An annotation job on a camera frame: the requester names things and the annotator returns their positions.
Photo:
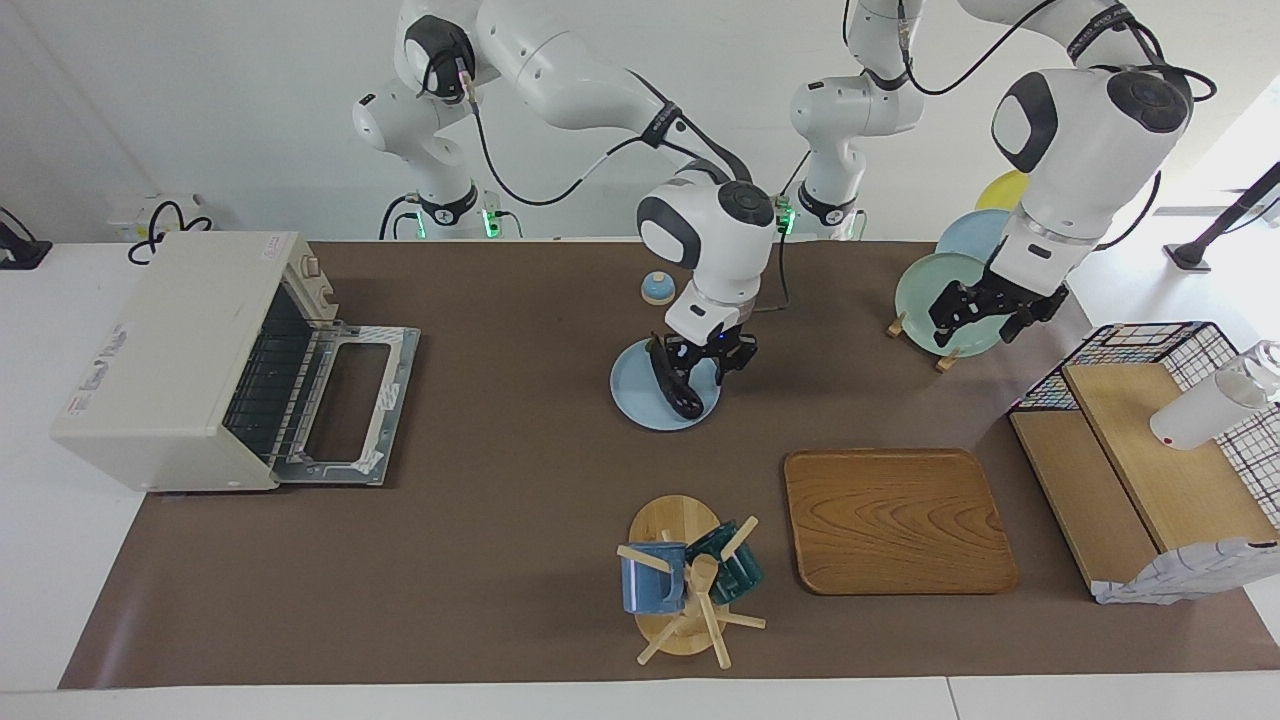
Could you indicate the light blue dinner plate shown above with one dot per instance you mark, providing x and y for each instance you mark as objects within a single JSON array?
[{"x": 640, "y": 400}]

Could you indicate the black stand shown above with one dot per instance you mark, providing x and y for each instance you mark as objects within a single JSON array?
[{"x": 1190, "y": 255}]

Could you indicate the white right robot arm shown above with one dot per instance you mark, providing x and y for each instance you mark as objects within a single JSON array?
[{"x": 560, "y": 60}]

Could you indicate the small blue bell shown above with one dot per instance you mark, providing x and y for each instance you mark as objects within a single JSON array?
[{"x": 656, "y": 292}]

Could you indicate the blue mug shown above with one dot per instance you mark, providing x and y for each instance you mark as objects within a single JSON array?
[{"x": 650, "y": 585}]

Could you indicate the white power outlet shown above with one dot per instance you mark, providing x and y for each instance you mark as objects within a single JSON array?
[{"x": 125, "y": 222}]

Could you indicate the wooden plate rack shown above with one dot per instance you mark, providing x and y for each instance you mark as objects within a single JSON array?
[{"x": 895, "y": 326}]

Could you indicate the stepped wooden shelf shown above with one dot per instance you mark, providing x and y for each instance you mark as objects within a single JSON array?
[{"x": 1150, "y": 450}]

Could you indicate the cream toaster oven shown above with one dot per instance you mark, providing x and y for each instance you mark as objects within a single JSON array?
[{"x": 150, "y": 350}]

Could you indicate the pale green plate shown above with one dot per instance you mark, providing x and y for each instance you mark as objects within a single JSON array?
[{"x": 920, "y": 300}]

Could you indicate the wooden serving tray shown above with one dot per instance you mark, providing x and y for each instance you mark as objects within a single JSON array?
[{"x": 900, "y": 520}]

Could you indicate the yellow plate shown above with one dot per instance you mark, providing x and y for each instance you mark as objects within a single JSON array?
[{"x": 1000, "y": 192}]

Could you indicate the dark green mug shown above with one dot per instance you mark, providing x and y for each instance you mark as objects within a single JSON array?
[{"x": 740, "y": 575}]

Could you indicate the brown table mat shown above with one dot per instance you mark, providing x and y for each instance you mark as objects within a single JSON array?
[{"x": 500, "y": 550}]

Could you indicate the dark purple eggplant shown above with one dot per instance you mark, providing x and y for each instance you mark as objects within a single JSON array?
[{"x": 685, "y": 400}]

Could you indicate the black device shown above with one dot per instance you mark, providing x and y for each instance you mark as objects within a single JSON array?
[{"x": 20, "y": 250}]

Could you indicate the wooden mug tree stand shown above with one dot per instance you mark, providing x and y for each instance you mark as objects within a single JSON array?
[{"x": 670, "y": 520}]

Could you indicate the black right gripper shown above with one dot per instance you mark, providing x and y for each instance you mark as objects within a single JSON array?
[{"x": 715, "y": 343}]

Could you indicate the white bottle with clear cap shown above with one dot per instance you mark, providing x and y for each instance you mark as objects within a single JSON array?
[{"x": 1200, "y": 410}]

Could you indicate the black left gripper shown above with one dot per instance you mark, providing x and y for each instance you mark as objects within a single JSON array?
[{"x": 1000, "y": 298}]

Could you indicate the light blue racked plate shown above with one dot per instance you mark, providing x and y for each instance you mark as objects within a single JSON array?
[{"x": 965, "y": 240}]

